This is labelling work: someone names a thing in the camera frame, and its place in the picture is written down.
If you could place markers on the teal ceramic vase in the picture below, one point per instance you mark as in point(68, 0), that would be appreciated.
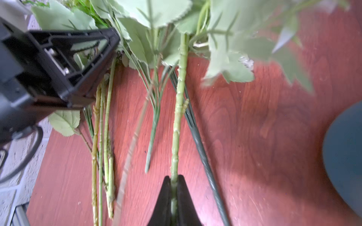
point(342, 156)

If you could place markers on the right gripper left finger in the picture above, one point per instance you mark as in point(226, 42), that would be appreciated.
point(161, 215)

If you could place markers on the white pink flower bunch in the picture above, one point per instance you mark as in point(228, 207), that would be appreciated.
point(103, 176)

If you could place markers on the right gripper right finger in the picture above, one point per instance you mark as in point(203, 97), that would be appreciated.
point(186, 212)

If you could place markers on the white lilac flower bouquet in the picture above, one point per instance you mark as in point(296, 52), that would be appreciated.
point(158, 36)

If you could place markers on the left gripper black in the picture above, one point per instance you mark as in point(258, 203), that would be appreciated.
point(43, 71)

